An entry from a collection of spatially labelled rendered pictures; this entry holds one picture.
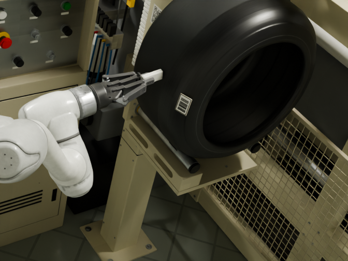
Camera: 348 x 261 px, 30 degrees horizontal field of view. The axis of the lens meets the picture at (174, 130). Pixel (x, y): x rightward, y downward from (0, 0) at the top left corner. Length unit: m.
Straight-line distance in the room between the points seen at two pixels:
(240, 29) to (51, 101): 0.57
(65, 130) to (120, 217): 1.16
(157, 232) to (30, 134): 2.02
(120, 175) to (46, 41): 0.70
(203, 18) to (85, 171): 0.57
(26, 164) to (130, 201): 1.64
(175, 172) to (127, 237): 0.86
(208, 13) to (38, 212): 1.38
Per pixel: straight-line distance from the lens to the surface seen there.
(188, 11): 1.96
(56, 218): 3.05
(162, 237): 3.17
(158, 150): 2.28
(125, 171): 2.72
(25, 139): 1.20
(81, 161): 1.75
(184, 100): 1.91
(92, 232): 3.10
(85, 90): 1.81
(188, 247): 3.16
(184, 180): 2.20
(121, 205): 2.84
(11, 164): 1.18
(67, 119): 1.77
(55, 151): 1.54
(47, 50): 2.43
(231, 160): 2.42
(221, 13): 1.93
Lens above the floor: 2.34
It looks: 38 degrees down
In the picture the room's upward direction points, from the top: 16 degrees clockwise
